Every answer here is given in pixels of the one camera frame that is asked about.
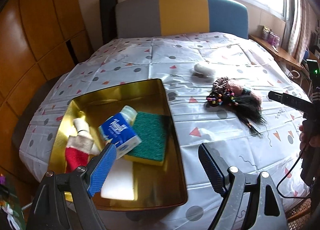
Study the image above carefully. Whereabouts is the blue tissue pack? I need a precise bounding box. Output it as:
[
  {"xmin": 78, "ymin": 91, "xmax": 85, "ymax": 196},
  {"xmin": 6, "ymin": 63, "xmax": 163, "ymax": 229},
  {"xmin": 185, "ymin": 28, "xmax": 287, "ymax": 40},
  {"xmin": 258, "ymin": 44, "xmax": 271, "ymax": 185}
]
[{"xmin": 98, "ymin": 113, "xmax": 142, "ymax": 160}]

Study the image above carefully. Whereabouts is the yellow green scrub sponge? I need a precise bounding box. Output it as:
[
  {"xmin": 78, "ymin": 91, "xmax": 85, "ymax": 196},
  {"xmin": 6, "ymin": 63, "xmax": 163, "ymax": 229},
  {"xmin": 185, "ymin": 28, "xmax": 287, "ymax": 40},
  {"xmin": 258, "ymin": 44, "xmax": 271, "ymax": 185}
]
[{"xmin": 124, "ymin": 112, "xmax": 169, "ymax": 166}]

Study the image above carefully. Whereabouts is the black beaded braided hairpiece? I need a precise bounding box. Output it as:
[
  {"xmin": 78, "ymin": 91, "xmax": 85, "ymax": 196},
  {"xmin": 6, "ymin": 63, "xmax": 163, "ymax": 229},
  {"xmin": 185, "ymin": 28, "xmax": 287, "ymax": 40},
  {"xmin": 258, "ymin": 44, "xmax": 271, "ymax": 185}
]
[{"xmin": 206, "ymin": 77, "xmax": 265, "ymax": 136}]

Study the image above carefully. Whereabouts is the right human hand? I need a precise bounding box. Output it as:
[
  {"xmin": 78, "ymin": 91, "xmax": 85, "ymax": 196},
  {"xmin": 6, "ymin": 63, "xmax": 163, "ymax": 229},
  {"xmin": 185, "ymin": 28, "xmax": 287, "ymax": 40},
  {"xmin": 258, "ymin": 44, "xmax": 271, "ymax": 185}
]
[{"xmin": 299, "ymin": 122, "xmax": 320, "ymax": 148}]

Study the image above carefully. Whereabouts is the white rectangular sponge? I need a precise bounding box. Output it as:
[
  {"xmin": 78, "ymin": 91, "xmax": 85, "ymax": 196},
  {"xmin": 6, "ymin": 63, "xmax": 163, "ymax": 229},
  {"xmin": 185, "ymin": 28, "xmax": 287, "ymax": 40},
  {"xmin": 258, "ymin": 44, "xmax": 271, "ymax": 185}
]
[{"xmin": 100, "ymin": 158, "xmax": 135, "ymax": 201}]

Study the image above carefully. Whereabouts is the red white christmas stocking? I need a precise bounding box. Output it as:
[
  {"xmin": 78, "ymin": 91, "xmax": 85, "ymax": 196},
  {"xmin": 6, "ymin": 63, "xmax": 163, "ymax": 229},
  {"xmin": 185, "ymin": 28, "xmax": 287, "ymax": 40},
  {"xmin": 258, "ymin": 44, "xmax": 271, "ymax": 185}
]
[{"xmin": 65, "ymin": 118, "xmax": 101, "ymax": 173}]

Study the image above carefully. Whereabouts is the gold tin tray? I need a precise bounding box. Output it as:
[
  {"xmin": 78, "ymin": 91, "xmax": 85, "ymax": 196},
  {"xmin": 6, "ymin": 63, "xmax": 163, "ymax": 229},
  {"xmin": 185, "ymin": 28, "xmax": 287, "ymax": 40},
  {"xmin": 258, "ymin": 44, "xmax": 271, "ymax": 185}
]
[{"xmin": 48, "ymin": 79, "xmax": 188, "ymax": 211}]

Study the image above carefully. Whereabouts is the clear plastic bottle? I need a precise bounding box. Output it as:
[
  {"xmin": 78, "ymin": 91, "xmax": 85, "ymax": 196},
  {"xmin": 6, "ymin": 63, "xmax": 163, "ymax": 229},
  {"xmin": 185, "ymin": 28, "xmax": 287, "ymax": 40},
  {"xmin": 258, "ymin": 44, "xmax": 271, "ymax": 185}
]
[{"xmin": 120, "ymin": 106, "xmax": 137, "ymax": 125}]

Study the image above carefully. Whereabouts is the patterned grey bed sheet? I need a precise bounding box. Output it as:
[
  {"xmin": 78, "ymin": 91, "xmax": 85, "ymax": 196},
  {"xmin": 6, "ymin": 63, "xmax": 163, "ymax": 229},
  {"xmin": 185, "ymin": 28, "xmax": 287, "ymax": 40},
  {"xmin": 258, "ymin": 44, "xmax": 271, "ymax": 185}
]
[{"xmin": 19, "ymin": 32, "xmax": 308, "ymax": 229}]

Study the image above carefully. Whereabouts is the white crumpled plastic bag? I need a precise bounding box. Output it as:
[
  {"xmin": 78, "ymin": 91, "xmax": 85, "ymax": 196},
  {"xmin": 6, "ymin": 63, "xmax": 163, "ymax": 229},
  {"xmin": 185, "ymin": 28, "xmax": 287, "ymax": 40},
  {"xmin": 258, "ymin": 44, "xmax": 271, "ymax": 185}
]
[{"xmin": 194, "ymin": 63, "xmax": 215, "ymax": 77}]

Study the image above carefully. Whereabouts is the wooden side shelf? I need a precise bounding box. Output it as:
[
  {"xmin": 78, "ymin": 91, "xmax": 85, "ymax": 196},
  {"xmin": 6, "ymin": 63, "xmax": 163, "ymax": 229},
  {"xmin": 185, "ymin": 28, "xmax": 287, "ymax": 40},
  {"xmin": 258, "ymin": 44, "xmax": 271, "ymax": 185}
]
[{"xmin": 249, "ymin": 35, "xmax": 303, "ymax": 70}]

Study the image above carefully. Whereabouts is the purple jar on shelf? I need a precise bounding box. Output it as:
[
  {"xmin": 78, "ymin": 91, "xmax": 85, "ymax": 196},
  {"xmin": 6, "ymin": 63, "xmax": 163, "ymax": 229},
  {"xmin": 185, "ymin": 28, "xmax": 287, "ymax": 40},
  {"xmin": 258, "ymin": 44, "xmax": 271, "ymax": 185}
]
[{"xmin": 261, "ymin": 25, "xmax": 280, "ymax": 47}]

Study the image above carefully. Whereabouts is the wooden wardrobe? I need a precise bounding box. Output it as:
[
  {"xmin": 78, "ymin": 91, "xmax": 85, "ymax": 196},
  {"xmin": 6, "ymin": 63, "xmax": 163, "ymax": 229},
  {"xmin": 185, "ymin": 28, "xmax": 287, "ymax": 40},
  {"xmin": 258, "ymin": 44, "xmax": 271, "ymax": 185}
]
[{"xmin": 1, "ymin": 0, "xmax": 92, "ymax": 196}]

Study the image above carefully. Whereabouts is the grey yellow blue headboard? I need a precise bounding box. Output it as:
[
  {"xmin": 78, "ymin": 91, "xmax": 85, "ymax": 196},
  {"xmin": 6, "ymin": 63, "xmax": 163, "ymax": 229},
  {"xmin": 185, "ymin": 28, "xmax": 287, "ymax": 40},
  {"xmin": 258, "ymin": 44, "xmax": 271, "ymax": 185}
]
[{"xmin": 116, "ymin": 0, "xmax": 248, "ymax": 39}]

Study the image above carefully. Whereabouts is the black rolled mat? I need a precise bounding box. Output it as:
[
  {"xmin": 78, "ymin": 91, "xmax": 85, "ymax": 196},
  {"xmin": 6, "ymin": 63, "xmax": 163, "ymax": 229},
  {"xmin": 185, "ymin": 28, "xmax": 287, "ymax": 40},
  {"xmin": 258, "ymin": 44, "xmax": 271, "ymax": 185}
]
[{"xmin": 99, "ymin": 0, "xmax": 118, "ymax": 44}]

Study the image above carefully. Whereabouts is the black cable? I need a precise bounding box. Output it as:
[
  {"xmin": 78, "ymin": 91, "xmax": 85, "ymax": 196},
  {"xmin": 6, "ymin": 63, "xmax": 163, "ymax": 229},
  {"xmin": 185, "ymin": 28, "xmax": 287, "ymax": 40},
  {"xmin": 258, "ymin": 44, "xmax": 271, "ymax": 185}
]
[{"xmin": 277, "ymin": 144, "xmax": 312, "ymax": 199}]

